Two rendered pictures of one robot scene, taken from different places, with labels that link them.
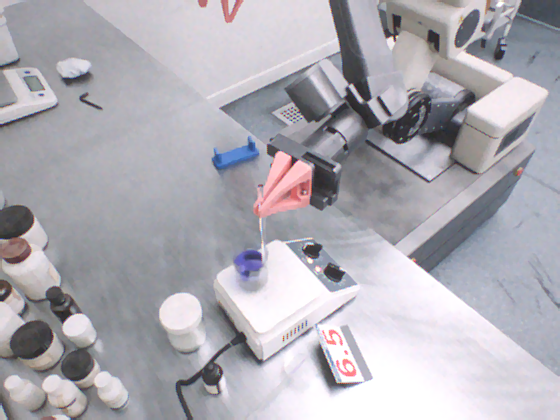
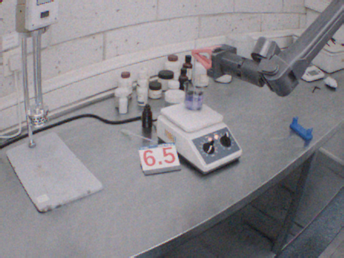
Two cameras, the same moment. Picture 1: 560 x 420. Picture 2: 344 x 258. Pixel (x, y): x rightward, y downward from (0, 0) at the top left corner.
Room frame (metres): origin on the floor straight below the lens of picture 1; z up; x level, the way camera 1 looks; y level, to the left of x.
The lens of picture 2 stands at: (0.28, -0.89, 1.32)
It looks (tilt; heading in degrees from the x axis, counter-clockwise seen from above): 30 degrees down; 89
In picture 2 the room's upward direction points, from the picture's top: 3 degrees clockwise
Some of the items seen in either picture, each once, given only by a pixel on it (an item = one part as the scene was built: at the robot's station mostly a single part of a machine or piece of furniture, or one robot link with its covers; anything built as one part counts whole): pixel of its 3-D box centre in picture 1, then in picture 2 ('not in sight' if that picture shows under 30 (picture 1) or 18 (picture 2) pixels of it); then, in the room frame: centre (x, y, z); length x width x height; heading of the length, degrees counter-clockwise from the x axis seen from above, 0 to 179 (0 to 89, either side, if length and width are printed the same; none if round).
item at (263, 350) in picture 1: (283, 290); (197, 133); (0.36, 0.00, 0.79); 0.22 x 0.13 x 0.08; 126
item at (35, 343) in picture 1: (37, 345); (165, 80); (0.28, 0.36, 0.78); 0.05 x 0.05 x 0.06
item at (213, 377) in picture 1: (212, 375); (147, 114); (0.23, 0.10, 0.78); 0.03 x 0.03 x 0.07
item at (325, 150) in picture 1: (315, 159); (233, 64); (0.43, -0.04, 1.00); 0.10 x 0.07 x 0.07; 51
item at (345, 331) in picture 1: (342, 351); (160, 158); (0.27, -0.09, 0.77); 0.09 x 0.06 x 0.04; 19
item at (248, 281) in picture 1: (251, 268); (193, 95); (0.35, 0.04, 0.87); 0.06 x 0.05 x 0.08; 25
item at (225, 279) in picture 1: (269, 284); (192, 114); (0.35, 0.02, 0.83); 0.12 x 0.12 x 0.01; 36
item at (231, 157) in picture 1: (235, 151); (302, 127); (0.72, 0.10, 0.77); 0.10 x 0.03 x 0.04; 119
